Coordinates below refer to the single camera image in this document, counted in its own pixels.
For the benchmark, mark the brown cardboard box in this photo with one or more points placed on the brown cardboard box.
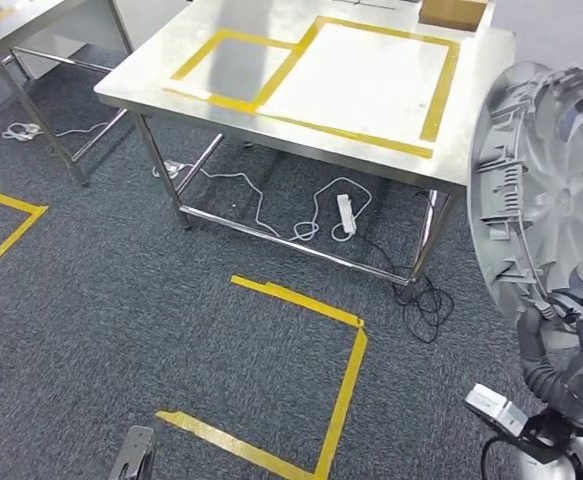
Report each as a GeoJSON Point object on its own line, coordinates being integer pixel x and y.
{"type": "Point", "coordinates": [451, 13]}

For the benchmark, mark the white power strip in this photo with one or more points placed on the white power strip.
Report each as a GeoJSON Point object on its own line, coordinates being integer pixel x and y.
{"type": "Point", "coordinates": [171, 169]}
{"type": "Point", "coordinates": [346, 215]}

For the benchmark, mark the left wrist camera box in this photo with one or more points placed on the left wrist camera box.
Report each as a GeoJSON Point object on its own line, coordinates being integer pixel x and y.
{"type": "Point", "coordinates": [138, 440]}

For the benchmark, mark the steel side table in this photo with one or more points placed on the steel side table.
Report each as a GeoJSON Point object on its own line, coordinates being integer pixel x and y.
{"type": "Point", "coordinates": [21, 16]}

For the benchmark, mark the yellow floor tape marking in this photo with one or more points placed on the yellow floor tape marking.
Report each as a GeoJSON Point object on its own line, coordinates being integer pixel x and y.
{"type": "Point", "coordinates": [21, 203]}
{"type": "Point", "coordinates": [351, 371]}

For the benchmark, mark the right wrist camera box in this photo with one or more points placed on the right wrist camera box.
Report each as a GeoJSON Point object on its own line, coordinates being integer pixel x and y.
{"type": "Point", "coordinates": [496, 407]}

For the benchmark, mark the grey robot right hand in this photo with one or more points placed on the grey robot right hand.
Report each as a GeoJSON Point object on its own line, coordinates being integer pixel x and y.
{"type": "Point", "coordinates": [571, 384]}

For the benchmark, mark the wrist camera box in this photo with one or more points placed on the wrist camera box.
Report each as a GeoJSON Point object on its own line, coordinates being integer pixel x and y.
{"type": "Point", "coordinates": [496, 407]}
{"type": "Point", "coordinates": [138, 440]}

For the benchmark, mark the silver plastic wheel hubcap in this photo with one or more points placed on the silver plastic wheel hubcap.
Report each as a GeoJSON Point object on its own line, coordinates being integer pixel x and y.
{"type": "Point", "coordinates": [546, 166]}

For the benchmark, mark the steel workbench table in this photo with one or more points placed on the steel workbench table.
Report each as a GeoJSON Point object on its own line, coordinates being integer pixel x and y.
{"type": "Point", "coordinates": [135, 83]}

